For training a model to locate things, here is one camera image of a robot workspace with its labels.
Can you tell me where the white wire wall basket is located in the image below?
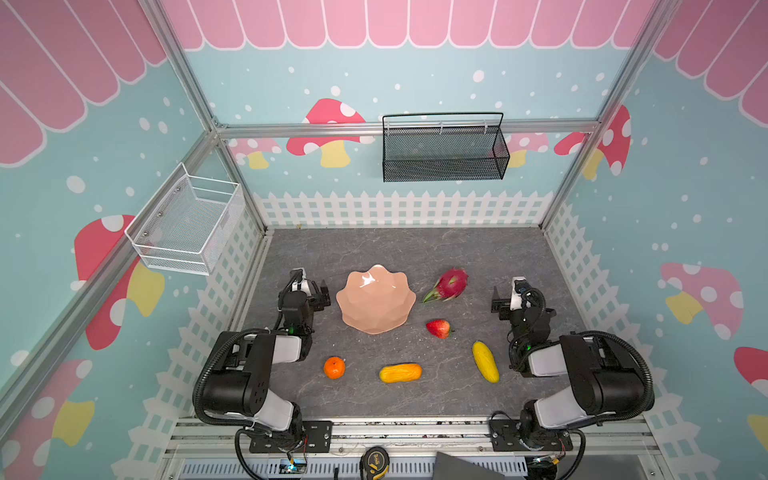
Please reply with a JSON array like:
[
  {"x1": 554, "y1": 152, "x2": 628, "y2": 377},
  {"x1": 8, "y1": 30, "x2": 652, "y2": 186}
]
[{"x1": 125, "y1": 164, "x2": 245, "y2": 276}]

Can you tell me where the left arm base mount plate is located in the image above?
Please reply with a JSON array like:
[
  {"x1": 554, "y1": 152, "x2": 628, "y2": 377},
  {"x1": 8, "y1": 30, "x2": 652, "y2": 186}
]
[{"x1": 248, "y1": 420, "x2": 334, "y2": 454}]

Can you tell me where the black mesh wall basket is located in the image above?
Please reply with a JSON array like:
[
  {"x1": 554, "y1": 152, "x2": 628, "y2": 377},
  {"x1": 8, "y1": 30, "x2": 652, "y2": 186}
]
[{"x1": 381, "y1": 112, "x2": 510, "y2": 183}]

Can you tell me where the fake orange tangerine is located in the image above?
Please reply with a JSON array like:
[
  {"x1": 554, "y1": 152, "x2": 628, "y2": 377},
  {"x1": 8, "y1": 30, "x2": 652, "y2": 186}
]
[{"x1": 323, "y1": 356, "x2": 346, "y2": 380}]

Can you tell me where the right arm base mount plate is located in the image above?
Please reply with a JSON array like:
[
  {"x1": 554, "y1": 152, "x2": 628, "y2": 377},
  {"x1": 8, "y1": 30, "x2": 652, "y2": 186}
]
[{"x1": 488, "y1": 417, "x2": 573, "y2": 454}]

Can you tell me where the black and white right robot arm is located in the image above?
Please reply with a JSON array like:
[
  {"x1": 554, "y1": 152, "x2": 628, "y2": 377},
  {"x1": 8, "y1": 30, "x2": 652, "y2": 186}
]
[{"x1": 488, "y1": 277, "x2": 655, "y2": 451}]

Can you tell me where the magenta fake dragon fruit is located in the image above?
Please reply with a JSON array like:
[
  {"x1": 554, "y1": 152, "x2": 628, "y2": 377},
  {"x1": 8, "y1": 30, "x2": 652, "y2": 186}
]
[{"x1": 422, "y1": 269, "x2": 469, "y2": 303}]

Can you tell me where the yellow black tape measure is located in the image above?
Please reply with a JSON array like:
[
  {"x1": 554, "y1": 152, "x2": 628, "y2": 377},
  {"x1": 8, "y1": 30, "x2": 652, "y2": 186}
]
[{"x1": 359, "y1": 446, "x2": 390, "y2": 480}]

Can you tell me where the pink scalloped fruit bowl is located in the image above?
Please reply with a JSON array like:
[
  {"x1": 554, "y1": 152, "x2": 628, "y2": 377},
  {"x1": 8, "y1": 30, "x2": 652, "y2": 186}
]
[{"x1": 336, "y1": 265, "x2": 416, "y2": 335}]

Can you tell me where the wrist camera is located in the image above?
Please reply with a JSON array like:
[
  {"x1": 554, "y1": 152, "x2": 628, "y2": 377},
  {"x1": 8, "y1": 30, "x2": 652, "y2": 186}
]
[
  {"x1": 289, "y1": 268, "x2": 312, "y2": 296},
  {"x1": 510, "y1": 276, "x2": 531, "y2": 311}
]

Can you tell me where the red fake strawberry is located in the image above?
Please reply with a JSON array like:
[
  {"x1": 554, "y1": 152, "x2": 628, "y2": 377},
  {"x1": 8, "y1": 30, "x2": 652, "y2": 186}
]
[{"x1": 426, "y1": 319, "x2": 453, "y2": 339}]

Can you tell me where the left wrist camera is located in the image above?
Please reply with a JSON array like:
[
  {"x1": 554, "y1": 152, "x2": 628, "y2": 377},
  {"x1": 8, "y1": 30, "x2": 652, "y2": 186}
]
[{"x1": 289, "y1": 268, "x2": 312, "y2": 296}]

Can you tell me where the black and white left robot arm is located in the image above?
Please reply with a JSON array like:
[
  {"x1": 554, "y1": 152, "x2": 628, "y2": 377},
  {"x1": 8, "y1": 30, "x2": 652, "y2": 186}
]
[{"x1": 192, "y1": 270, "x2": 331, "y2": 451}]

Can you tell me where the orange-yellow fake mango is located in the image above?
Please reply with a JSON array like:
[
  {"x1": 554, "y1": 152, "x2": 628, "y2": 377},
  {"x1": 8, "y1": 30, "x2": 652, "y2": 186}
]
[{"x1": 379, "y1": 363, "x2": 423, "y2": 384}]

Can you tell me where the grey panel at front edge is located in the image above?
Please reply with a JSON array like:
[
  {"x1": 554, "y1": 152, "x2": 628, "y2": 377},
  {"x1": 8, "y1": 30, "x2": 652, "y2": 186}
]
[{"x1": 432, "y1": 452, "x2": 528, "y2": 480}]

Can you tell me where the yellow fake lemon fruit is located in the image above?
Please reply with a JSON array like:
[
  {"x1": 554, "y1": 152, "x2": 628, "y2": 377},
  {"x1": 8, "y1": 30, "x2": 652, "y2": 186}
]
[{"x1": 472, "y1": 341, "x2": 500, "y2": 384}]

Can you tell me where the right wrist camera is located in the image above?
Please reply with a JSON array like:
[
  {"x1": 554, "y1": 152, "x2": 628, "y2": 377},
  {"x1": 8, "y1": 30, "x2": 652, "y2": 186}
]
[{"x1": 510, "y1": 276, "x2": 531, "y2": 311}]

